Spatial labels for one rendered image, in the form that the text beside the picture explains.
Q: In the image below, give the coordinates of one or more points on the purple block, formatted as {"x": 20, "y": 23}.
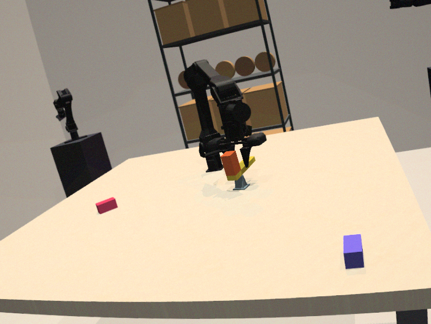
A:
{"x": 353, "y": 251}

